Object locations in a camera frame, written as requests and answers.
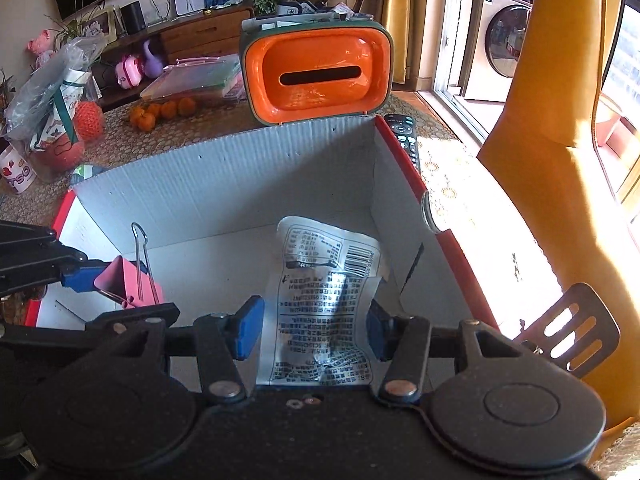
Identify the yellow curtain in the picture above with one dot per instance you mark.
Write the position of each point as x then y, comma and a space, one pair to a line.
396, 18

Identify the yellow giraffe plush chair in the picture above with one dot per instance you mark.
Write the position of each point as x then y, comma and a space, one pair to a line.
541, 152

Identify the pink pig plush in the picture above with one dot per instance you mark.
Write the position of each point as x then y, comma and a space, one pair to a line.
42, 47

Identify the orange tangerine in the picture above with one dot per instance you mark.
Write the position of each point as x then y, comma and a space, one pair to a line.
187, 107
169, 110
135, 113
146, 122

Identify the red cardboard box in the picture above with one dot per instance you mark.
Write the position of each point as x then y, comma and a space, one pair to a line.
211, 212

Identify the black speaker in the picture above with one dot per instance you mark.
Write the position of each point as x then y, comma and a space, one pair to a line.
132, 18

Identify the white washing machine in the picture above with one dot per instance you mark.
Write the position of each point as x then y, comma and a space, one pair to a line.
493, 46

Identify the orange green tissue box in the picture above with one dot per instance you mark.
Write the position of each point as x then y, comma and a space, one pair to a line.
309, 66

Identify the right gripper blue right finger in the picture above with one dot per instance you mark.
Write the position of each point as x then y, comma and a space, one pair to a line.
383, 332

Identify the stack of colourful folders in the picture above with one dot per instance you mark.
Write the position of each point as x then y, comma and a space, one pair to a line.
209, 80

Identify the white printed snack packet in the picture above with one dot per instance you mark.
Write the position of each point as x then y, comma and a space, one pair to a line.
322, 282

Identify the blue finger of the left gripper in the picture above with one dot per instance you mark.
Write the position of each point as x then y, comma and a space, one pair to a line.
81, 276

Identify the black remote control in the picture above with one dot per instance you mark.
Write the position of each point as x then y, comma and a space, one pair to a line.
402, 127

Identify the wooden drawer cabinet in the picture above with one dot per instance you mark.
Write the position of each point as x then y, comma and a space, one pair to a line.
214, 34

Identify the pink binder clip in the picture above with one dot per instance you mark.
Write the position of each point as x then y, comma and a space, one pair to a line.
131, 283

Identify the clear container with plastic bag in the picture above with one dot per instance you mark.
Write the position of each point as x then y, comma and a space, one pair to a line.
39, 121

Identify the white strawberry mug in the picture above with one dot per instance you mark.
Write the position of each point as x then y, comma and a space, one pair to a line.
15, 170

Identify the metal slotted spatula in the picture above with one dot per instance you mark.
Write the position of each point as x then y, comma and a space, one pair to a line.
577, 333

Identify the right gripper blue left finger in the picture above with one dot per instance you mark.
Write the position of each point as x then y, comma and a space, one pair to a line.
244, 328

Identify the framed photo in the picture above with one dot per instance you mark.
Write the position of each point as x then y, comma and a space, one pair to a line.
99, 22

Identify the patterned tissue pack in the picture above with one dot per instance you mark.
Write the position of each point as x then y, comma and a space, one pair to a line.
84, 172

